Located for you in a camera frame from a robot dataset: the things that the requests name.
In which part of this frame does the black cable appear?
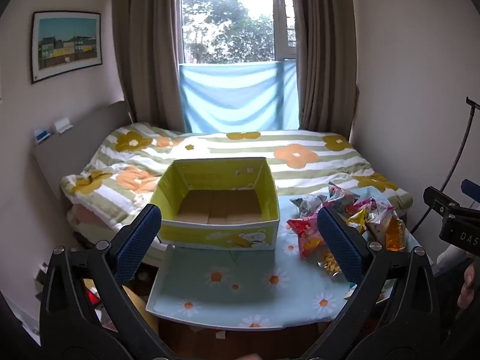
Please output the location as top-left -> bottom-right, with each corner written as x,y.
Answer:
412,97 -> 480,234

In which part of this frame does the window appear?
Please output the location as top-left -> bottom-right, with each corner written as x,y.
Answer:
180,0 -> 298,67

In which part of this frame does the pile of snack packets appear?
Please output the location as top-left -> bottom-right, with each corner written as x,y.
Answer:
287,182 -> 409,282

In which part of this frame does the red snack packet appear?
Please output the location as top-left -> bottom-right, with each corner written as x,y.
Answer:
287,215 -> 326,260

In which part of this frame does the light blue cloth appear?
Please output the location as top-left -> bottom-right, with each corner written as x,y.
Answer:
178,60 -> 301,134

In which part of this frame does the small white object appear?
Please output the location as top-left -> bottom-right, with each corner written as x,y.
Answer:
50,117 -> 72,134

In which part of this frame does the person's right hand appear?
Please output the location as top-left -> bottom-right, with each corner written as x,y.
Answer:
458,262 -> 480,310

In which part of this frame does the floral striped blanket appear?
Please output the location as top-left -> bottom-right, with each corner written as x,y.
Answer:
60,122 -> 414,233

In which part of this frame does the brown curtain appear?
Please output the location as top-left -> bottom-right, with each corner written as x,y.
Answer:
112,0 -> 187,134
289,0 -> 358,140

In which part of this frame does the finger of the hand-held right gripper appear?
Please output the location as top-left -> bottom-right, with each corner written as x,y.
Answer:
460,179 -> 480,205
423,186 -> 464,219

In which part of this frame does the framed picture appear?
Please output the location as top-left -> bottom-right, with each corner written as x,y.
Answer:
31,10 -> 103,85

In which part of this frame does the grey bed headboard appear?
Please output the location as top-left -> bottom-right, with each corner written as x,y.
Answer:
33,100 -> 134,211

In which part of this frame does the blue daisy tablecloth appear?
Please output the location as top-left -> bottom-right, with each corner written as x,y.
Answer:
146,191 -> 418,331

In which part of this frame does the grey snack packet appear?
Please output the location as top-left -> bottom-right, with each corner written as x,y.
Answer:
290,194 -> 328,219

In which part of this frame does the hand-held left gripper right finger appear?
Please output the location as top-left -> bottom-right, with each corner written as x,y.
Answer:
300,205 -> 439,360

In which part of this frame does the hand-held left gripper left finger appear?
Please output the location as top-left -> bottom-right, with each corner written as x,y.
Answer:
39,203 -> 167,360

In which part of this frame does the white cloth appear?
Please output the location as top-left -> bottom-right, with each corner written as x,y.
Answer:
435,249 -> 469,271

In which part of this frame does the green cardboard box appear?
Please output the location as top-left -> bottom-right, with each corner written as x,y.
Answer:
150,157 -> 280,250

